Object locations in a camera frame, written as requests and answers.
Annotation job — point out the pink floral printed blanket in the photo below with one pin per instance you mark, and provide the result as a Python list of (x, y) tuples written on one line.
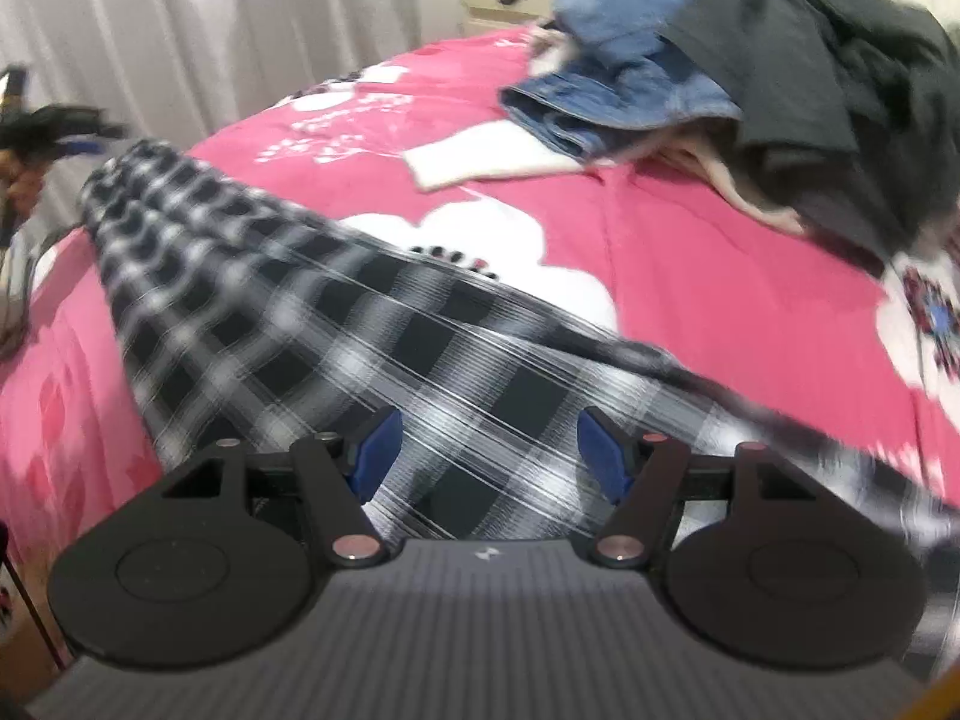
[(712, 300)]

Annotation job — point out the beige knit garment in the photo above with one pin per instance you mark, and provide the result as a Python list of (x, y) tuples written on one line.
[(551, 49)]

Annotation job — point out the person's left hand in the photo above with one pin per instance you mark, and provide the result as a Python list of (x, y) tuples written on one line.
[(19, 187)]

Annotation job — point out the blue denim jeans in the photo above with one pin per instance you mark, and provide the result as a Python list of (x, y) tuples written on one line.
[(622, 15)]

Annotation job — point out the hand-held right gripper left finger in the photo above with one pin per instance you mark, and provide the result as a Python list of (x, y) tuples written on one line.
[(379, 450)]

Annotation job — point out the black white plaid shirt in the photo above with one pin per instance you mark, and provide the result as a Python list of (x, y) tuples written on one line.
[(337, 330)]

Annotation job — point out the white knit sweater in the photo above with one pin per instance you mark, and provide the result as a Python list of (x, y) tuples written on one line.
[(480, 154)]

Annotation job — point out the cream nightstand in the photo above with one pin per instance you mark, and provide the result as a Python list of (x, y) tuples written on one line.
[(487, 0)]

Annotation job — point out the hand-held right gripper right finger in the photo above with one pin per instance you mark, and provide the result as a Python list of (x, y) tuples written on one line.
[(604, 454)]

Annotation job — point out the dark grey garment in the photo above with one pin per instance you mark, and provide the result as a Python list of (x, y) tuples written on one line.
[(825, 90)]

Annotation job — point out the grey curtain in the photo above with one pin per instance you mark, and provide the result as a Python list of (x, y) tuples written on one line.
[(187, 30)]

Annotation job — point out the peach garment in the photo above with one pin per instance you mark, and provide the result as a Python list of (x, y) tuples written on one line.
[(750, 195)]

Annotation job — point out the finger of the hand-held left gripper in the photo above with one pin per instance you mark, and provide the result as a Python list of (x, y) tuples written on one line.
[(86, 131)]

